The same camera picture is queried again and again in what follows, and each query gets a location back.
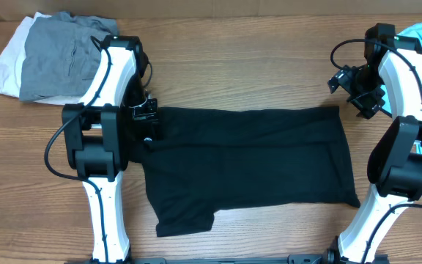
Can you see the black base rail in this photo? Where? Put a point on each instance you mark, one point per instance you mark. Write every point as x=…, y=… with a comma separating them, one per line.
x=291, y=259

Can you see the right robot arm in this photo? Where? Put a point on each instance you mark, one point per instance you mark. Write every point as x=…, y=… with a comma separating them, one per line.
x=393, y=68

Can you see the grey folded garment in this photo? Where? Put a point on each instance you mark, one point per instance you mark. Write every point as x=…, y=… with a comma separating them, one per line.
x=61, y=60

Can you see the black polo shirt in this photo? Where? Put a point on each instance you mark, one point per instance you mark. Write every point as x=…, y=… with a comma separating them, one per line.
x=210, y=160

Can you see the white folded garment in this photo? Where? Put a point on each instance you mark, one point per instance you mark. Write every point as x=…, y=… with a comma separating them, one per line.
x=13, y=55

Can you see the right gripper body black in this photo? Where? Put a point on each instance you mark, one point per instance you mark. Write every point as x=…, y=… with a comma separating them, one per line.
x=365, y=93

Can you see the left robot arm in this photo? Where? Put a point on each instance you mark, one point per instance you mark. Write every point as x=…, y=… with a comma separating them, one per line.
x=116, y=110

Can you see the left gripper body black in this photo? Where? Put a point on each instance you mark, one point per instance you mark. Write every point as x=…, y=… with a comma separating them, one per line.
x=147, y=111

